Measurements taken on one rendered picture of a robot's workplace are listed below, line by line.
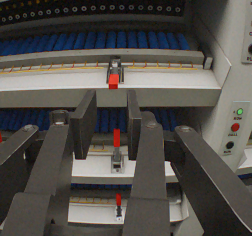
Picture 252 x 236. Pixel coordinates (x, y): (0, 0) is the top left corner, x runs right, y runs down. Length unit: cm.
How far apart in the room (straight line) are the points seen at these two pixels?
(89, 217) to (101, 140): 25
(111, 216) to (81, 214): 8
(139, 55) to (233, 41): 16
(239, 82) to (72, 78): 29
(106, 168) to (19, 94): 23
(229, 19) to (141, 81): 18
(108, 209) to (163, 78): 40
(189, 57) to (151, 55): 7
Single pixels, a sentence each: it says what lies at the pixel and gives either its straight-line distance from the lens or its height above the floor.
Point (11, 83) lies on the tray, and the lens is 39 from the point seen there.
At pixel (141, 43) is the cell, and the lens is 39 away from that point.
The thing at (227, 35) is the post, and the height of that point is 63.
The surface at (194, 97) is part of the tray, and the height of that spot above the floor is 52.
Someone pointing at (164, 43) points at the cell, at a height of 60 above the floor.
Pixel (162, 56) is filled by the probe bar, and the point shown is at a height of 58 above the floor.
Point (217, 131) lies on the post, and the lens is 40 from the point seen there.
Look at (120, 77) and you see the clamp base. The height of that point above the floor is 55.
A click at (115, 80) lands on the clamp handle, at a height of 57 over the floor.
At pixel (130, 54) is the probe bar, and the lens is 35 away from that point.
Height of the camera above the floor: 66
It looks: 28 degrees down
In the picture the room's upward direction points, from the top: straight up
